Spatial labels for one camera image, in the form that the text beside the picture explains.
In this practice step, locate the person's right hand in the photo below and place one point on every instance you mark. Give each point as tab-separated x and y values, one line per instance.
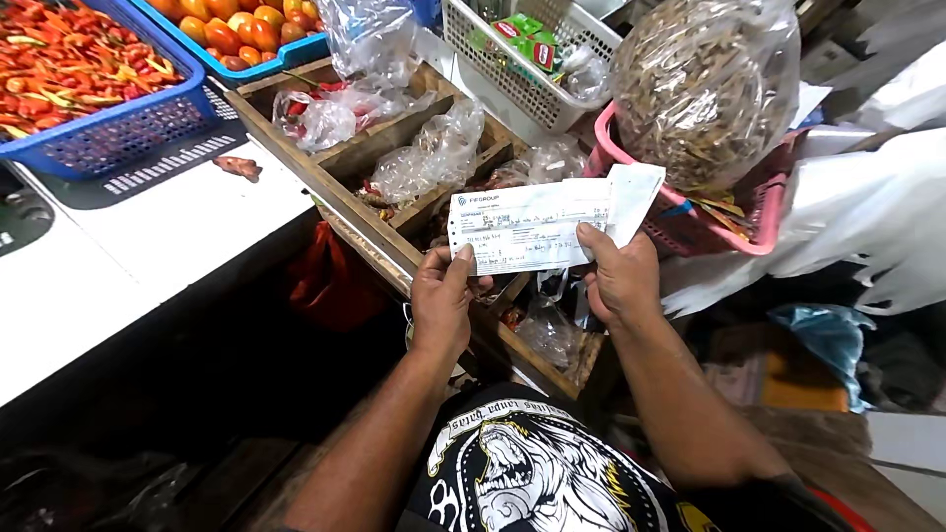
632	284

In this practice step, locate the person's left hand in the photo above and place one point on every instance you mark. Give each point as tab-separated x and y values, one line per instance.
441	310

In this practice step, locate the person's right fingers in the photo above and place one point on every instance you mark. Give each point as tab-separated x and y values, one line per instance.
597	296

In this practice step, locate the person's left fingers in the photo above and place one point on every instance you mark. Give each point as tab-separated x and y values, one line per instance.
483	284

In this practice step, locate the person's left thumb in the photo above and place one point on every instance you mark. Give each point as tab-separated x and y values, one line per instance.
459	267

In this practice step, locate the person's left index finger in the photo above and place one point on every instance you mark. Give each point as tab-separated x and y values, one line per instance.
434	258

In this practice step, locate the person's right thumb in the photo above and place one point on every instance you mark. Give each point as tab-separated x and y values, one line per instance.
597	242

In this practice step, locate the white paper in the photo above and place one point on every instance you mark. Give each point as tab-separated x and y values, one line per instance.
635	196

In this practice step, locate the white printed paper form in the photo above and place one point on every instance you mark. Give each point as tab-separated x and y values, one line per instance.
528	225

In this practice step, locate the person's right forearm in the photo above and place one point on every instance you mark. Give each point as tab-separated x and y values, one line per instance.
695	414

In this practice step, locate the person's left forearm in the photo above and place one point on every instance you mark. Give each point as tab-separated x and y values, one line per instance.
377	440

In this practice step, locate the small clear plastic bag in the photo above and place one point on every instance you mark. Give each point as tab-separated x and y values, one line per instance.
550	332

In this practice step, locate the clear bag with reddish contents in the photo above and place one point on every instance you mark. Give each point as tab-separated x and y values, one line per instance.
543	164

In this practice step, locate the wooden compartment box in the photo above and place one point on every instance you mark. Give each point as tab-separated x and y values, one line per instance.
347	203

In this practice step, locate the red plastic bag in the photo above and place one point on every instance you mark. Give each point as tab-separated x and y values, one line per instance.
332	284

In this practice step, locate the pink plastic basket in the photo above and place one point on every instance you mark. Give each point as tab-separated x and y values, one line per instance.
768	214

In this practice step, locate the person's body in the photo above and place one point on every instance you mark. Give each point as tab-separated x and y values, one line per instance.
547	465

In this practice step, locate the clear bag with red chilies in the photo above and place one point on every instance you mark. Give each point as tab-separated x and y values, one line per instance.
325	118

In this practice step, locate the large bag of dried fish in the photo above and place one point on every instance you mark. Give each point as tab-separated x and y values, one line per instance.
698	89

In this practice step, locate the white plastic basket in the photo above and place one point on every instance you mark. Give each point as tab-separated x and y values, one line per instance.
510	74

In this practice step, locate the green packets with red label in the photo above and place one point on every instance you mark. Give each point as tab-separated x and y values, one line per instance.
528	43

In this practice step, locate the brown root piece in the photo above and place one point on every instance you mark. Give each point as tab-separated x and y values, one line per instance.
238	168

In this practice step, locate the large crumpled clear plastic bag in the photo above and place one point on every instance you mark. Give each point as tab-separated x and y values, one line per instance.
373	37

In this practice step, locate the teal plastic bag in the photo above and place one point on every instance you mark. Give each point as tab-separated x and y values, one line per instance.
831	340

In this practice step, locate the light blue plastic tray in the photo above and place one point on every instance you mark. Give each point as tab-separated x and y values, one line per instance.
284	60

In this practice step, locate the white plastic bags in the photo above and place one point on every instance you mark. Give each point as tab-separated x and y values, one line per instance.
857	199

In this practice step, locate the pile of tomatoes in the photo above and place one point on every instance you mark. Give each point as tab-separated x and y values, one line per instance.
244	29

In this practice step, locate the blue plastic basket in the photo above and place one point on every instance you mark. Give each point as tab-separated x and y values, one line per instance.
125	137

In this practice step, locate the pile of red chilies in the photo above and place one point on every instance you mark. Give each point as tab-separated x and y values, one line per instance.
66	70

